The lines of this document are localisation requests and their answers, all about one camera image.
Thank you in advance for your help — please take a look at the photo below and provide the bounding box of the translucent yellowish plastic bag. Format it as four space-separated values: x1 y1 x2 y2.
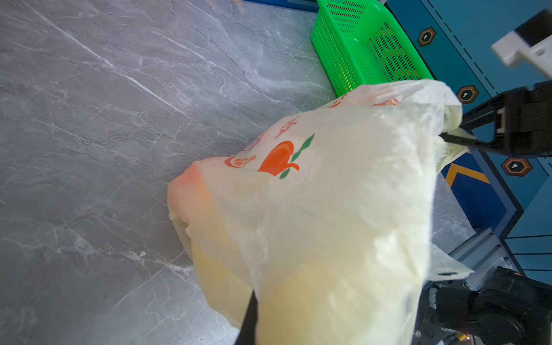
168 80 462 344

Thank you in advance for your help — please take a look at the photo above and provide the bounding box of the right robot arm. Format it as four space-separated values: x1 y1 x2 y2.
412 81 551 344

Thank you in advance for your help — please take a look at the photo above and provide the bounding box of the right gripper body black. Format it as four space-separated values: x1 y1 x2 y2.
500 81 551 157

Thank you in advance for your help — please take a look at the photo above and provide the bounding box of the green plastic basket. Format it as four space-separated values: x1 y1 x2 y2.
311 0 433 96

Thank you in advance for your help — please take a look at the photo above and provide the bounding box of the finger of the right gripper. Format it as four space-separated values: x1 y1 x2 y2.
440 133 509 155
460 91 511 129

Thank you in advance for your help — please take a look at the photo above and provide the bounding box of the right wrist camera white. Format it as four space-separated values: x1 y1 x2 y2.
491 9 551 80

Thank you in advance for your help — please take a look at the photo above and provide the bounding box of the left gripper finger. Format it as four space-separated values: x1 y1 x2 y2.
234 292 258 345

